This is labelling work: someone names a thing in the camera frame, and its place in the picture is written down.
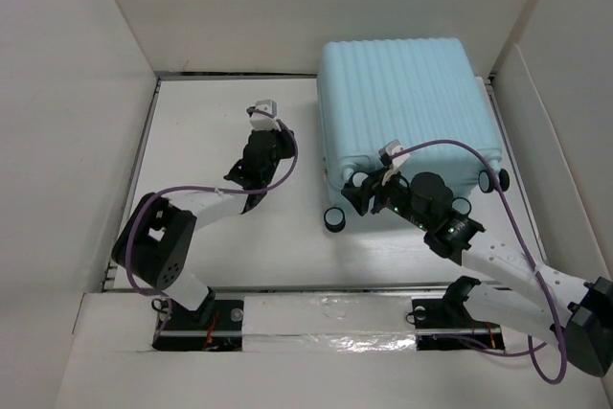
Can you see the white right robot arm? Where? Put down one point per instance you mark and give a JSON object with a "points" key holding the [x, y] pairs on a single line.
{"points": [[559, 309]]}

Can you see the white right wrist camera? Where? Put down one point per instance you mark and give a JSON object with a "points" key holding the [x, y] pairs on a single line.
{"points": [[392, 156]]}

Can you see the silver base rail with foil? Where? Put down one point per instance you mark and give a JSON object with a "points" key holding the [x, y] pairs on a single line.
{"points": [[322, 322]]}

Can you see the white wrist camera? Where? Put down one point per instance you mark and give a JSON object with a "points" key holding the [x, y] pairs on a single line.
{"points": [[263, 116], [392, 156]]}

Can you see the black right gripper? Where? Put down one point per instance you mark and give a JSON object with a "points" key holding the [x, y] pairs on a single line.
{"points": [[371, 187]]}

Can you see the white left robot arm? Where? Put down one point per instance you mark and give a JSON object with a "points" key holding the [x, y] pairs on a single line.
{"points": [[156, 240]]}

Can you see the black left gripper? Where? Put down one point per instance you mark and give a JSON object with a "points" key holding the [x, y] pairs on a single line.
{"points": [[284, 137]]}

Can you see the light blue hard-shell suitcase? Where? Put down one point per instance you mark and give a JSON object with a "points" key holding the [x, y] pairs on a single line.
{"points": [[418, 92]]}

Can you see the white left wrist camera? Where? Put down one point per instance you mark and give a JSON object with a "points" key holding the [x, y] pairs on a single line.
{"points": [[263, 116]]}

